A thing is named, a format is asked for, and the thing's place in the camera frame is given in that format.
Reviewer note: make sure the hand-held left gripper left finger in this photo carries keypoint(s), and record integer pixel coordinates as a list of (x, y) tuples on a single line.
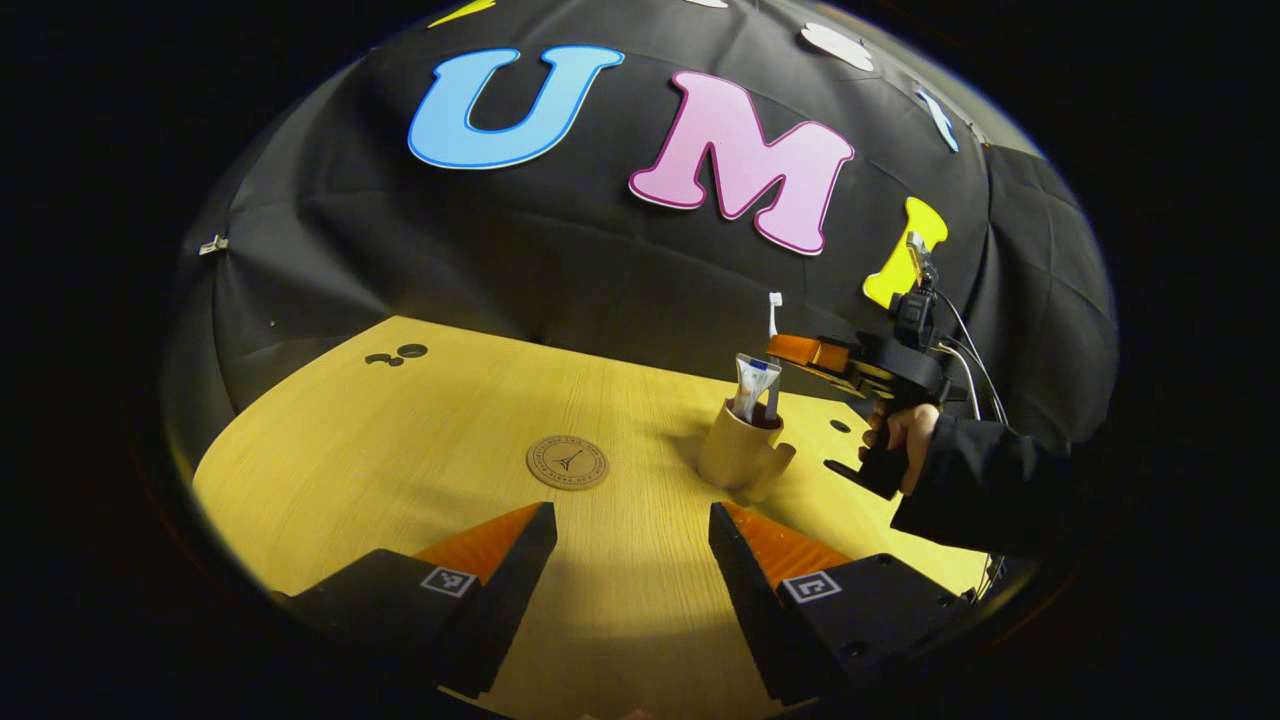
[(505, 600)]

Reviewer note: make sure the white metal clip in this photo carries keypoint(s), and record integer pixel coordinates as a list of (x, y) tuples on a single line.
[(212, 244)]

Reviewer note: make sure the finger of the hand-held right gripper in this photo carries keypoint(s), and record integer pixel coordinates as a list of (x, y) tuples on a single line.
[(810, 352)]

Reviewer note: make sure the black backdrop cloth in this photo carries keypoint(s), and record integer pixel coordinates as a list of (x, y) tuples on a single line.
[(500, 250)]

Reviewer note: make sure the round cork coaster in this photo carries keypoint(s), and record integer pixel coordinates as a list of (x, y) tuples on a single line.
[(568, 462)]

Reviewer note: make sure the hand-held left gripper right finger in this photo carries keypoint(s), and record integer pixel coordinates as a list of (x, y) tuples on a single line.
[(750, 600)]

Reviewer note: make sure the white toothpaste tube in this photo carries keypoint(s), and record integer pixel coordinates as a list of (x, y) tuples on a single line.
[(752, 385)]

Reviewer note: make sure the pale blue toothbrush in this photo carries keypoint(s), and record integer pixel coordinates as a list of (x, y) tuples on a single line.
[(774, 310)]

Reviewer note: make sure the wooden desktop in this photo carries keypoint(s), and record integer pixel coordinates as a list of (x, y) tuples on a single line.
[(400, 450)]

